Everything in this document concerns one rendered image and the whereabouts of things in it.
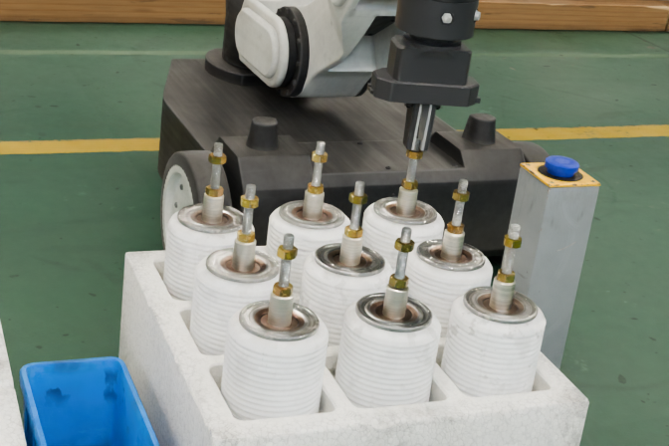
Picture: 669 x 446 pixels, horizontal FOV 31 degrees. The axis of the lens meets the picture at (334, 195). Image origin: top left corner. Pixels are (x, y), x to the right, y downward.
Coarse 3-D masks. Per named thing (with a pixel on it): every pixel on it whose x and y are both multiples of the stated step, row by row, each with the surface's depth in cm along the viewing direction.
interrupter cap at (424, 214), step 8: (384, 200) 144; (392, 200) 144; (416, 200) 145; (376, 208) 141; (384, 208) 141; (392, 208) 143; (416, 208) 143; (424, 208) 143; (432, 208) 143; (384, 216) 139; (392, 216) 140; (400, 216) 140; (408, 216) 141; (416, 216) 141; (424, 216) 141; (432, 216) 141; (408, 224) 138; (416, 224) 139; (424, 224) 139
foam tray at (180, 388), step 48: (144, 288) 131; (144, 336) 131; (144, 384) 132; (192, 384) 114; (336, 384) 117; (432, 384) 121; (192, 432) 113; (240, 432) 108; (288, 432) 109; (336, 432) 111; (384, 432) 113; (432, 432) 115; (480, 432) 117; (528, 432) 119; (576, 432) 122
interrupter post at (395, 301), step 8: (392, 288) 116; (408, 288) 116; (392, 296) 116; (400, 296) 116; (384, 304) 117; (392, 304) 116; (400, 304) 116; (384, 312) 117; (392, 312) 116; (400, 312) 116
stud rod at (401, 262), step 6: (402, 228) 114; (408, 228) 114; (402, 234) 114; (408, 234) 114; (402, 240) 114; (408, 240) 114; (402, 252) 114; (402, 258) 115; (396, 264) 115; (402, 264) 115; (396, 270) 115; (402, 270) 115; (396, 276) 116; (402, 276) 115; (396, 288) 116
